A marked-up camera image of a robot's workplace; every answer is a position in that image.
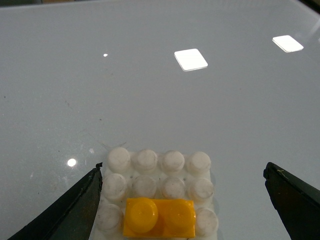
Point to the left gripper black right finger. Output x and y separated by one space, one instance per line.
297 202

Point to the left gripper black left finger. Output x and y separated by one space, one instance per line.
71 216

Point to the yellow toy block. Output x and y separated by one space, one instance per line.
159 218

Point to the white studded base plate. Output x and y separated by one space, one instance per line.
163 176

